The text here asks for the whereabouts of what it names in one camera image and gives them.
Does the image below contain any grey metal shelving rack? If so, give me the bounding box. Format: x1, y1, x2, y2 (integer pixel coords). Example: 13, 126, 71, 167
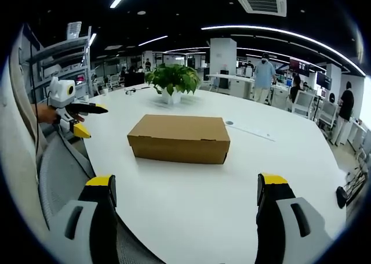
25, 21, 93, 101

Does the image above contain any person's left hand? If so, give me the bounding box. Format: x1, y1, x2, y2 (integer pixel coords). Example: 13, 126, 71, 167
36, 104, 59, 125

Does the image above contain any green potted plant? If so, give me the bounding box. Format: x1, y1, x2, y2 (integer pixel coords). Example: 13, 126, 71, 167
144, 63, 202, 96

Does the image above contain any white standing desk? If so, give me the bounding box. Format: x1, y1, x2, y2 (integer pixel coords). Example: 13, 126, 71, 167
206, 73, 257, 99

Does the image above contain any black chair base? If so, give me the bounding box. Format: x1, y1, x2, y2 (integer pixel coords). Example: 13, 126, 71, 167
335, 159, 370, 209

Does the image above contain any grey mesh office chair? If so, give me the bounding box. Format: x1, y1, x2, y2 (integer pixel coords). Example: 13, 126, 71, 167
38, 132, 163, 264

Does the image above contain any person's beige clothing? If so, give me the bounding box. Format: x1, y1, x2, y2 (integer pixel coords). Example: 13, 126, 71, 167
0, 50, 52, 247

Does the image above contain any white office chair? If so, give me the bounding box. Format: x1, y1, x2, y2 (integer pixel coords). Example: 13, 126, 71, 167
290, 89, 317, 120

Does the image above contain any dark wall screen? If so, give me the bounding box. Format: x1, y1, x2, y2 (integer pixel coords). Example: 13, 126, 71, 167
289, 57, 311, 77

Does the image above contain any brown cardboard shoe box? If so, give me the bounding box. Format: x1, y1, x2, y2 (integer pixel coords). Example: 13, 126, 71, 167
127, 114, 231, 165

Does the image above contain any white plant pot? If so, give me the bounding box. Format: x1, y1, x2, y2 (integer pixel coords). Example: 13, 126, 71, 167
161, 86, 183, 105

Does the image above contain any white ceiling air vent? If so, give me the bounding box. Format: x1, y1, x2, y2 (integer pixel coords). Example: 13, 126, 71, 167
233, 0, 288, 17

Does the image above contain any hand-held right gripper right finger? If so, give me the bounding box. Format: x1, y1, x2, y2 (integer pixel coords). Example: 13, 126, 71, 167
255, 172, 334, 264

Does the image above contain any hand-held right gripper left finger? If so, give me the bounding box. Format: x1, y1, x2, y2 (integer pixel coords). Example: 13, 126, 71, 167
48, 174, 118, 264

